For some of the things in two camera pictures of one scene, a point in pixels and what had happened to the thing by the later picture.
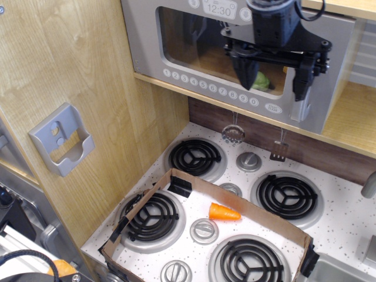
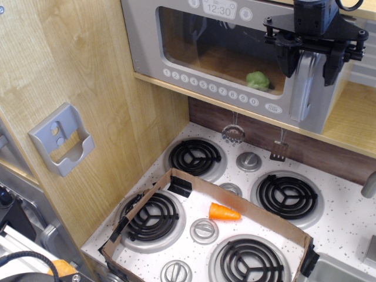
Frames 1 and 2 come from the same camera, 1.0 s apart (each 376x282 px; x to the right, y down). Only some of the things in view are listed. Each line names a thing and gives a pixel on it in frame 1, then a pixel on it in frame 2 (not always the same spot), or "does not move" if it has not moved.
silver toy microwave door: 181,41 does not move
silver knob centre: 204,231 does not move
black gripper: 277,34 to 318,26
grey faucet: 369,190 does not move
